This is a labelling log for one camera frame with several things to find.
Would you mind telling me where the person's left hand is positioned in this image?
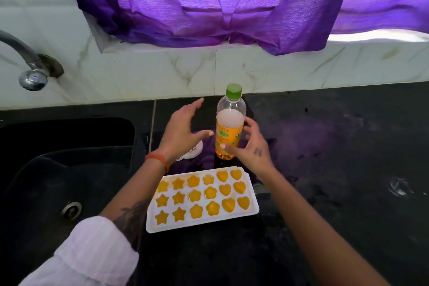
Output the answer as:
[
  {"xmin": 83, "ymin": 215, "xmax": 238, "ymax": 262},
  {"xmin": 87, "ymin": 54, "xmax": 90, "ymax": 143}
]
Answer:
[{"xmin": 156, "ymin": 97, "xmax": 215, "ymax": 164}]

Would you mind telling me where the person's right hand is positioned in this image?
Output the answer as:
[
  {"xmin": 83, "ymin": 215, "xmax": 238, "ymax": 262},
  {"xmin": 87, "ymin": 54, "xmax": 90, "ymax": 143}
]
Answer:
[{"xmin": 219, "ymin": 116, "xmax": 277, "ymax": 181}]

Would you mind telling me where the white plastic funnel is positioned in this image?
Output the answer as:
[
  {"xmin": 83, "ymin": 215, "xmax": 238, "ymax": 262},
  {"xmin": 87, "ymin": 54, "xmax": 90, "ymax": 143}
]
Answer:
[{"xmin": 176, "ymin": 140, "xmax": 204, "ymax": 161}]

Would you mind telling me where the orange juice bottle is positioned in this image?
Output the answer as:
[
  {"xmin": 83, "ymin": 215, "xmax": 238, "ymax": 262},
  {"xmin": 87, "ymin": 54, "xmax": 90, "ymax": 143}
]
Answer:
[{"xmin": 214, "ymin": 83, "xmax": 247, "ymax": 161}]

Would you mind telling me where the green bottle cap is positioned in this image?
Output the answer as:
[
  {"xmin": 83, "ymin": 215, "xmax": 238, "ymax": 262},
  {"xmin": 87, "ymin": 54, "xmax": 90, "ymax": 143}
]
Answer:
[{"xmin": 225, "ymin": 83, "xmax": 243, "ymax": 101}]

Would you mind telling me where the white ice cube tray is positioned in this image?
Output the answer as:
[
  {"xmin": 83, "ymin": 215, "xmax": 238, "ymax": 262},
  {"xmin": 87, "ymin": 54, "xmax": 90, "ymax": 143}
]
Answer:
[{"xmin": 146, "ymin": 166, "xmax": 261, "ymax": 234}]

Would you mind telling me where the person's right forearm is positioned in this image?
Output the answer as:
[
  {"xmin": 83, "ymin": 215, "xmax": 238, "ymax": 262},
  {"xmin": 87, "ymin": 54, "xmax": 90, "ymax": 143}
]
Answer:
[{"xmin": 265, "ymin": 170, "xmax": 391, "ymax": 286}]

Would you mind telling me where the person's left forearm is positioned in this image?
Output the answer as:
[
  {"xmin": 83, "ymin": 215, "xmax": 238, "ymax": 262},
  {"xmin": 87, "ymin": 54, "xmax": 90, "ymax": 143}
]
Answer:
[{"xmin": 99, "ymin": 158, "xmax": 169, "ymax": 246}]

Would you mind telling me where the black sink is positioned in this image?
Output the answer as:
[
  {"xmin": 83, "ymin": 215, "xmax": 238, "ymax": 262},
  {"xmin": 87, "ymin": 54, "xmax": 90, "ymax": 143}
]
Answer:
[{"xmin": 0, "ymin": 116, "xmax": 148, "ymax": 286}]

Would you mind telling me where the metal sink drain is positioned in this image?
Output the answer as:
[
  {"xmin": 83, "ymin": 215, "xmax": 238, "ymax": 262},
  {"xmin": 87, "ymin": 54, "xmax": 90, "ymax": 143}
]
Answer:
[{"xmin": 61, "ymin": 201, "xmax": 83, "ymax": 221}]

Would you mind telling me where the purple curtain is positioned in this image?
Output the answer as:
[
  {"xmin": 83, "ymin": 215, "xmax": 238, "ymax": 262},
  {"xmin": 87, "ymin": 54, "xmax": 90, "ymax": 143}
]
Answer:
[{"xmin": 57, "ymin": 0, "xmax": 429, "ymax": 56}]

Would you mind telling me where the pink striped shirt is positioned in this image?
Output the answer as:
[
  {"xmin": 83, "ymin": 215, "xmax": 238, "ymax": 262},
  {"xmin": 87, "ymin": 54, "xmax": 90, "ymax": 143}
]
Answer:
[{"xmin": 18, "ymin": 216, "xmax": 140, "ymax": 286}]

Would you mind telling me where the orange thread bracelet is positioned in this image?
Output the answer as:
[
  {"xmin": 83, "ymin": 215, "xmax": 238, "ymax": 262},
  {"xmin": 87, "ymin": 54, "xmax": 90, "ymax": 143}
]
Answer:
[{"xmin": 144, "ymin": 153, "xmax": 170, "ymax": 174}]

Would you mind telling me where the chrome wall faucet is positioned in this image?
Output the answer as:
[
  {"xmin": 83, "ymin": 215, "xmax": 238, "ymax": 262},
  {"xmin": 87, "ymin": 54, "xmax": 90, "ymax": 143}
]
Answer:
[{"xmin": 0, "ymin": 29, "xmax": 65, "ymax": 92}]

